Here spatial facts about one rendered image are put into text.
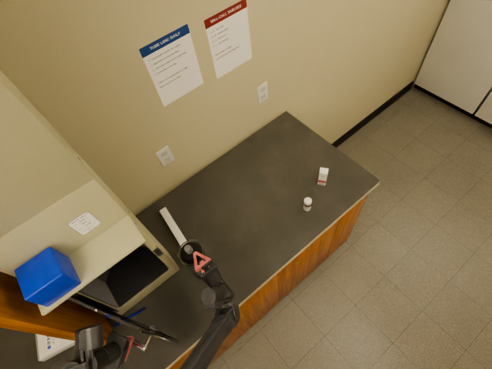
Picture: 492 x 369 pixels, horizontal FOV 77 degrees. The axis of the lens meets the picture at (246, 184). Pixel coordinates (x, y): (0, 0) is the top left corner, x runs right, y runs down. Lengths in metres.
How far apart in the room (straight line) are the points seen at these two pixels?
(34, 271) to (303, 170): 1.25
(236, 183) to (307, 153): 0.43
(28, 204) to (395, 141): 2.87
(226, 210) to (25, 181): 0.99
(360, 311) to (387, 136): 1.61
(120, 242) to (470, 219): 2.56
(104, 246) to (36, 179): 0.30
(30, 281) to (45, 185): 0.26
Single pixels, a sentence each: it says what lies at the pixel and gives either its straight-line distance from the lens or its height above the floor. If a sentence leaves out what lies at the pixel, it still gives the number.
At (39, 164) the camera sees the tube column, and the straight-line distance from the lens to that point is 0.81.
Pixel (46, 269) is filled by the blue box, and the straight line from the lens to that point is 0.96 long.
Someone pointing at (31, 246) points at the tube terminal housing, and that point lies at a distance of 0.98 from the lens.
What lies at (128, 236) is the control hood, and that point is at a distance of 0.99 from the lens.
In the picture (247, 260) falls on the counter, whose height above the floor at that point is 0.94.
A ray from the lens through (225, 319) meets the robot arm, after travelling 1.10.
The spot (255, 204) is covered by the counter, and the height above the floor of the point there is 0.94.
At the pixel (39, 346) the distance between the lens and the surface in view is 1.68.
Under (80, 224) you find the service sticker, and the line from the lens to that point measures 0.98.
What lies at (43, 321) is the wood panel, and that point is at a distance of 1.16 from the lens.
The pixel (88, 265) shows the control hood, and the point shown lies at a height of 1.51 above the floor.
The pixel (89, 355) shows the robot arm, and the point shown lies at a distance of 1.08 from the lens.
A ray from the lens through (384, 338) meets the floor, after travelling 2.42.
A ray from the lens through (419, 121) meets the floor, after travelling 3.41.
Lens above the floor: 2.32
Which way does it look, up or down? 57 degrees down
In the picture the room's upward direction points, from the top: 11 degrees counter-clockwise
